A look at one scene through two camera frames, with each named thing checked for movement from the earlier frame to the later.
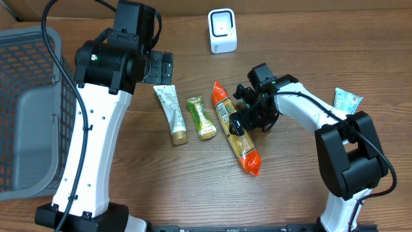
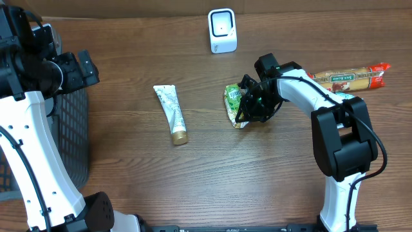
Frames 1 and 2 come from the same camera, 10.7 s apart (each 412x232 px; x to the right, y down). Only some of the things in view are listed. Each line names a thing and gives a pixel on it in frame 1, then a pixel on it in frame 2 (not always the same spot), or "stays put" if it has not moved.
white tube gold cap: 174,113 stays put
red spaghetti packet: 247,155 → 349,80
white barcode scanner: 222,30 stays put
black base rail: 250,228 stays put
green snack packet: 203,124 → 232,96
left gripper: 162,67 → 69,64
